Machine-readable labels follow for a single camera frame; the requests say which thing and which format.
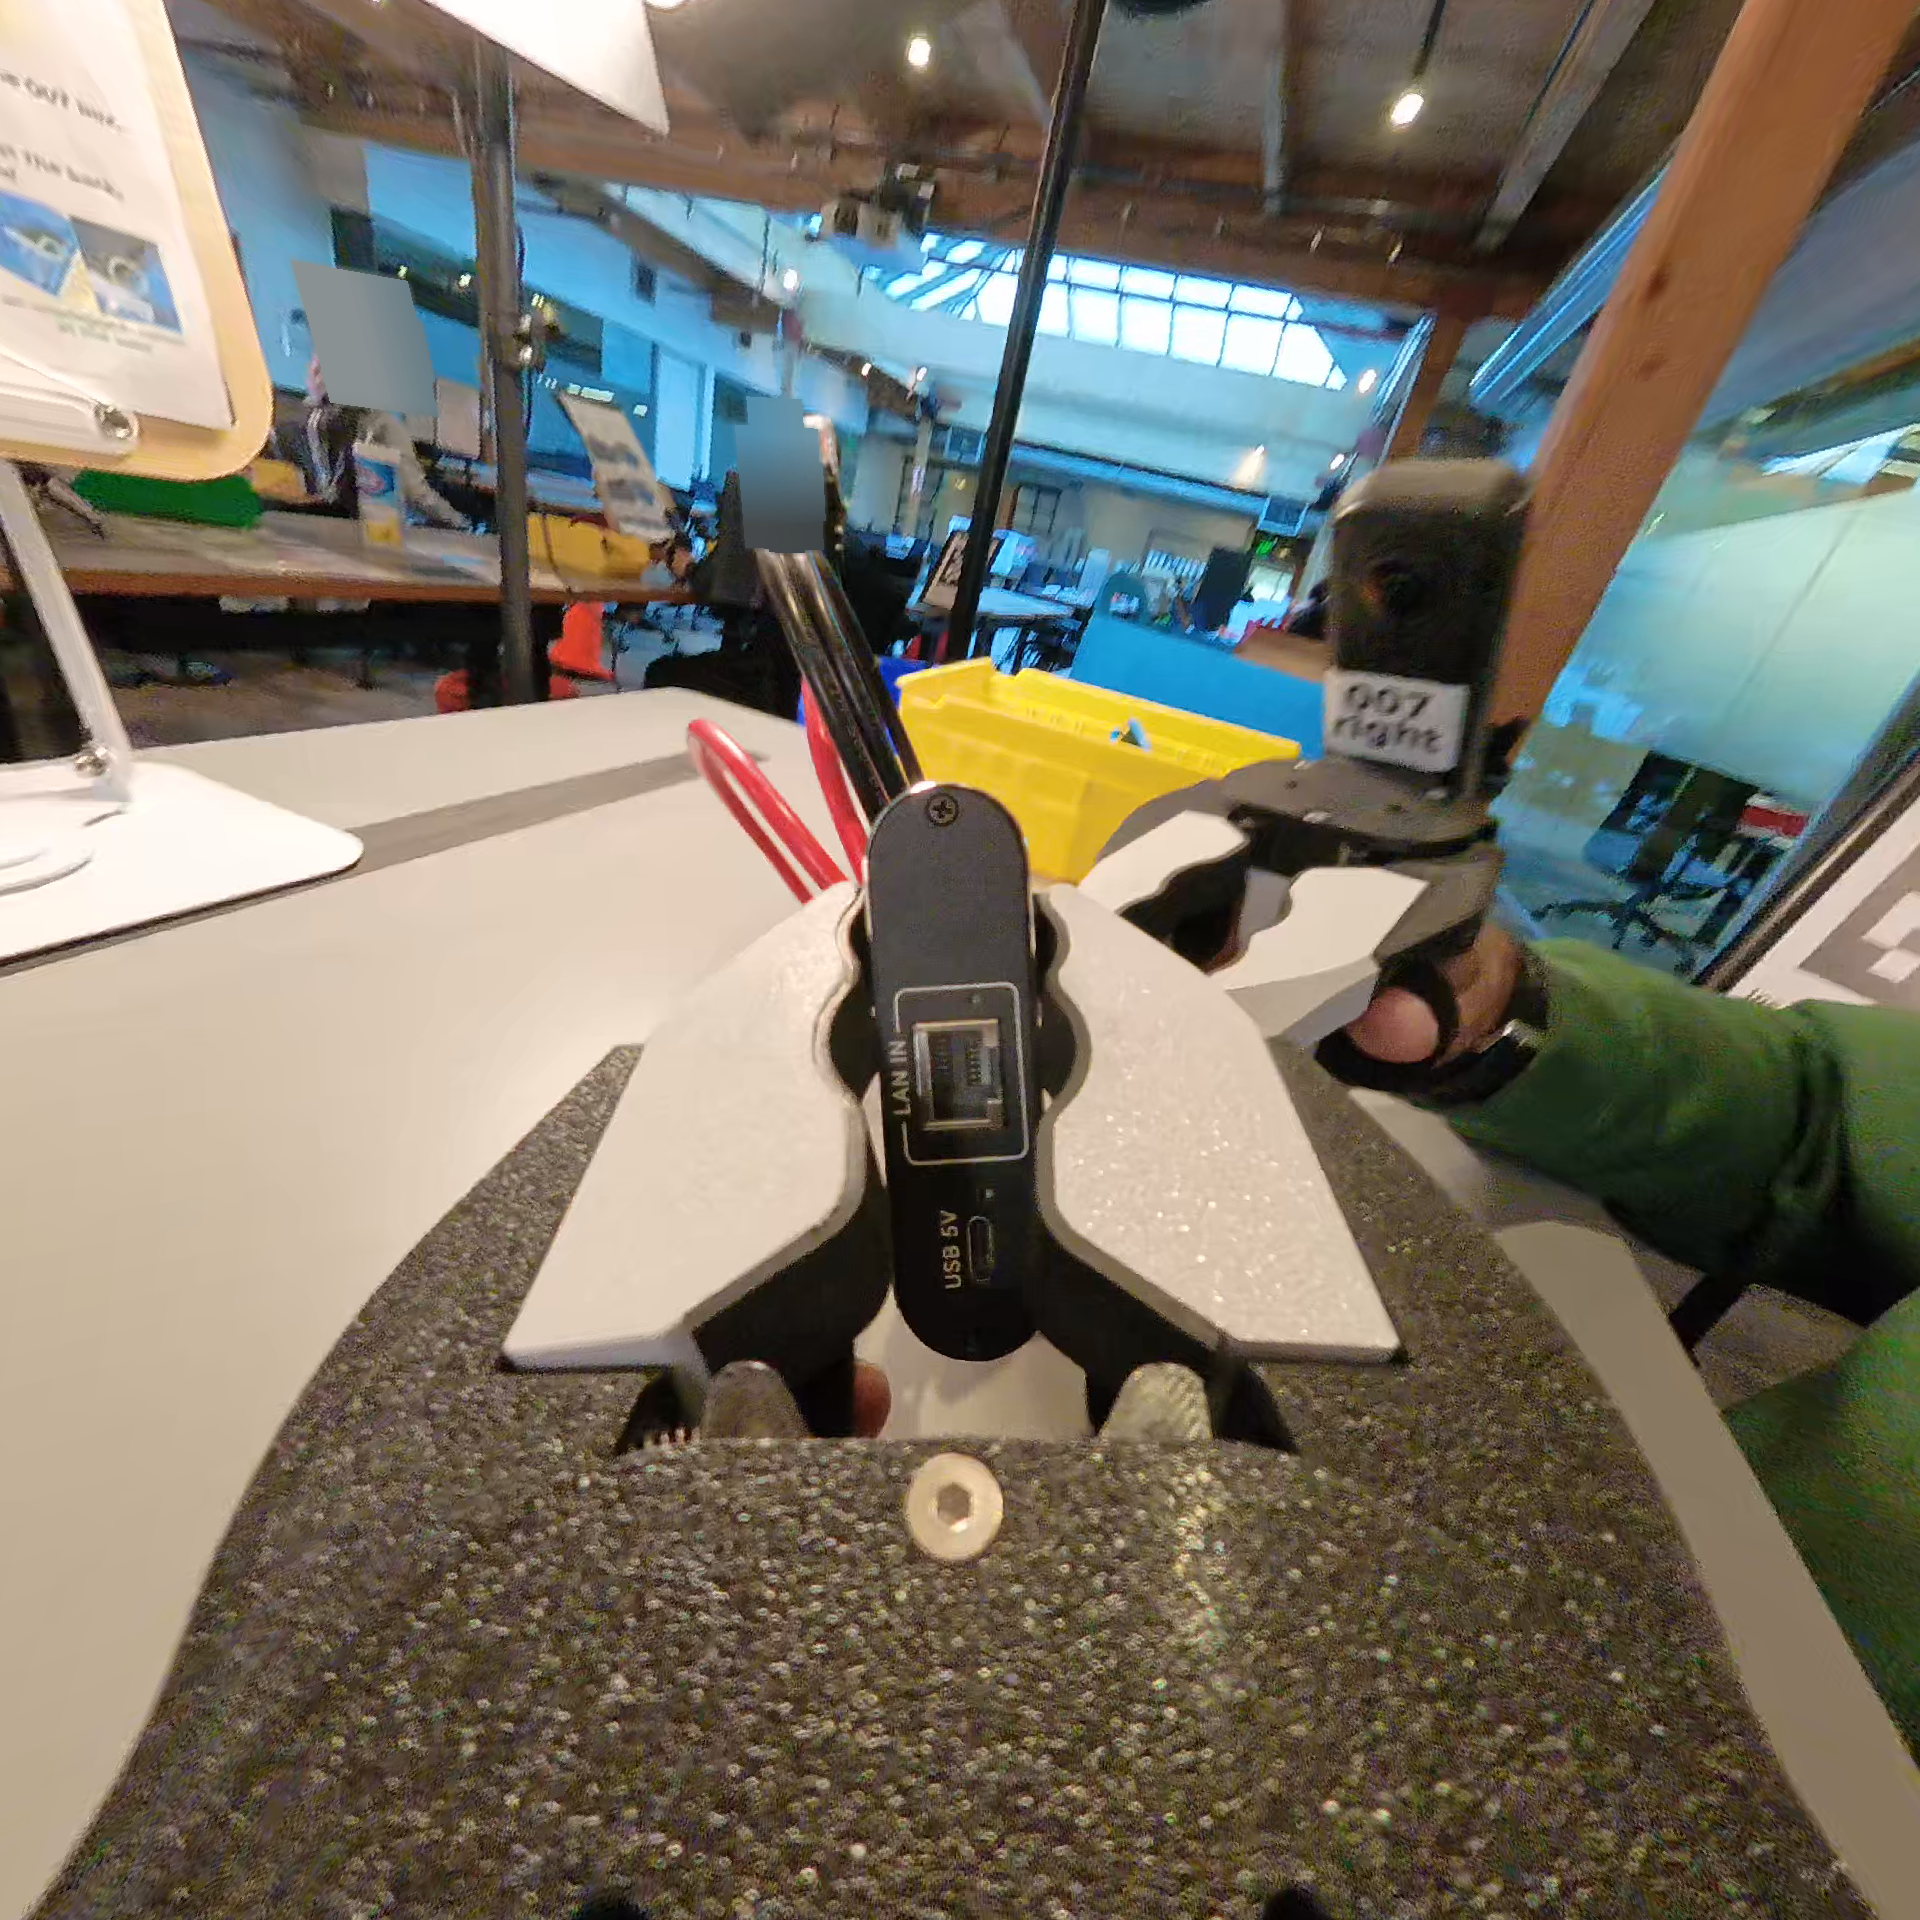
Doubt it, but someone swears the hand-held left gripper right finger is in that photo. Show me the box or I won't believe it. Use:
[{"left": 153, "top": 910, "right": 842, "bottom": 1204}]
[{"left": 1032, "top": 888, "right": 1405, "bottom": 1376}]

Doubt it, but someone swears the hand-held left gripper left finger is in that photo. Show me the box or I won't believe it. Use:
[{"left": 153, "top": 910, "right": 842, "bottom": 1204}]
[{"left": 502, "top": 888, "right": 893, "bottom": 1376}]

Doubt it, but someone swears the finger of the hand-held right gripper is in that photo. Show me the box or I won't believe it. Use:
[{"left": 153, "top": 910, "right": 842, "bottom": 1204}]
[
  {"left": 1227, "top": 864, "right": 1441, "bottom": 1051},
  {"left": 1079, "top": 812, "right": 1281, "bottom": 970}
]

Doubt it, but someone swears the black ethernet adapter hub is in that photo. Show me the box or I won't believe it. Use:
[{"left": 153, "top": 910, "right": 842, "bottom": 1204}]
[{"left": 862, "top": 787, "right": 1051, "bottom": 1364}]

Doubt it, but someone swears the red ethernet cable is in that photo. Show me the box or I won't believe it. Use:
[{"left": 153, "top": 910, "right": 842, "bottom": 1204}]
[{"left": 685, "top": 686, "right": 877, "bottom": 907}]

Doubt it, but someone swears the black ethernet cable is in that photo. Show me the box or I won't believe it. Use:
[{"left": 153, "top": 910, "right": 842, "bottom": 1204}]
[{"left": 751, "top": 546, "right": 925, "bottom": 828}]

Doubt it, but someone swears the person's right hand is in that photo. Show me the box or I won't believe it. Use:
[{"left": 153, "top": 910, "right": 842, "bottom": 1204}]
[{"left": 1344, "top": 918, "right": 1531, "bottom": 1098}]

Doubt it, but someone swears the yellow plastic bin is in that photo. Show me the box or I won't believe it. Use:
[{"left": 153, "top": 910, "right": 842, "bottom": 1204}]
[{"left": 896, "top": 662, "right": 1307, "bottom": 889}]

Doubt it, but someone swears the black metal pole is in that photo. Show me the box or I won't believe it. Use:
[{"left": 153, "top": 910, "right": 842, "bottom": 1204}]
[
  {"left": 466, "top": 47, "right": 547, "bottom": 707},
  {"left": 939, "top": 0, "right": 1117, "bottom": 667}
]

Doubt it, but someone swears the framed printed tag board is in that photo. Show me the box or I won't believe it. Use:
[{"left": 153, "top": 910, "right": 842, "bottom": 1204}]
[{"left": 1696, "top": 691, "right": 1920, "bottom": 1023}]

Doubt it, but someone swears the yellow box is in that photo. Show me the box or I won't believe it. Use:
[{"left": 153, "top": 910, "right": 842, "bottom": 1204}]
[{"left": 525, "top": 513, "right": 649, "bottom": 590}]

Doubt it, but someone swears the white sign board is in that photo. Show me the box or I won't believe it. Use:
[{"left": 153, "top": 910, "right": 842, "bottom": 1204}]
[{"left": 555, "top": 391, "right": 680, "bottom": 544}]

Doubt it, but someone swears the wooden work table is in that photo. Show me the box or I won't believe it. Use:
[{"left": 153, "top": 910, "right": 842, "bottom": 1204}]
[{"left": 62, "top": 506, "right": 722, "bottom": 608}]

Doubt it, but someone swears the bright ceiling light panel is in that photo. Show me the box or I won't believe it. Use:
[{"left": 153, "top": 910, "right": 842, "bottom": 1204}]
[{"left": 419, "top": 0, "right": 675, "bottom": 138}]

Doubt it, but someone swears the instruction sheet on stand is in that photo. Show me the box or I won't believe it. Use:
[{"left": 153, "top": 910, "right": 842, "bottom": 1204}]
[{"left": 0, "top": 0, "right": 367, "bottom": 970}]

